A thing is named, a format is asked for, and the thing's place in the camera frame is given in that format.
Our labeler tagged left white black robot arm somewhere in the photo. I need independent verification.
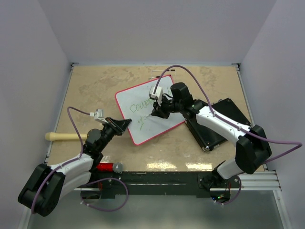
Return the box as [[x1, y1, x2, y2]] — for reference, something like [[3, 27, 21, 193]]
[[18, 117, 132, 217]]

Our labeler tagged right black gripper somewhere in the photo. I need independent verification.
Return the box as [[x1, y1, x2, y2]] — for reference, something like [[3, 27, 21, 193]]
[[152, 94, 183, 120]]

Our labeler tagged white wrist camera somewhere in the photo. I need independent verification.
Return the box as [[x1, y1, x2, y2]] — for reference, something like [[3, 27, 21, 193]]
[[149, 85, 163, 105], [93, 109, 105, 123]]

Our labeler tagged pink framed whiteboard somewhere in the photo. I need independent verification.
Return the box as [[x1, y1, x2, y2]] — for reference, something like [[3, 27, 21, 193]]
[[115, 79, 184, 145]]

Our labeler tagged red cylinder with grey cap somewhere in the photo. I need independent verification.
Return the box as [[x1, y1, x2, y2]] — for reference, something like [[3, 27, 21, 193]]
[[97, 163, 123, 173]]

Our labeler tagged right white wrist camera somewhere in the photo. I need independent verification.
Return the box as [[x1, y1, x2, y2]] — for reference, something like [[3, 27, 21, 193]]
[[149, 85, 163, 105]]

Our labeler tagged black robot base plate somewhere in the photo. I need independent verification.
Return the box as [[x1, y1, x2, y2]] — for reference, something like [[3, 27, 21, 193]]
[[81, 171, 240, 200]]

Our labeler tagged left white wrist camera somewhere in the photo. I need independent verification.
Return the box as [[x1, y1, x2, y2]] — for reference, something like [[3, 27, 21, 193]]
[[93, 109, 105, 123]]

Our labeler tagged aluminium rail frame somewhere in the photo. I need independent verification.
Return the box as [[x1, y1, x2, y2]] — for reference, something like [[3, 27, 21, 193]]
[[18, 62, 290, 229]]

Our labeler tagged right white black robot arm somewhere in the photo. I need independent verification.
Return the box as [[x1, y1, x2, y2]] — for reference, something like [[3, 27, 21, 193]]
[[149, 83, 272, 190]]

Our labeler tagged wire whiteboard stand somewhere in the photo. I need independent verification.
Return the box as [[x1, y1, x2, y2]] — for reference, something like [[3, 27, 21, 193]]
[[148, 69, 176, 81]]

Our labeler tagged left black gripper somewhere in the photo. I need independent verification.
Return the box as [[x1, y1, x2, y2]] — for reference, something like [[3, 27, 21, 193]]
[[98, 117, 131, 152]]

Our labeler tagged wooden pestle handle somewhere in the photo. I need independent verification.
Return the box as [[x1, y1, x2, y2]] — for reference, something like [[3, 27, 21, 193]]
[[45, 132, 79, 142]]

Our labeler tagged black hard case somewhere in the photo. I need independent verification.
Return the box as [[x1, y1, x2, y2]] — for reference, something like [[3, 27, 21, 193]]
[[185, 98, 251, 152]]

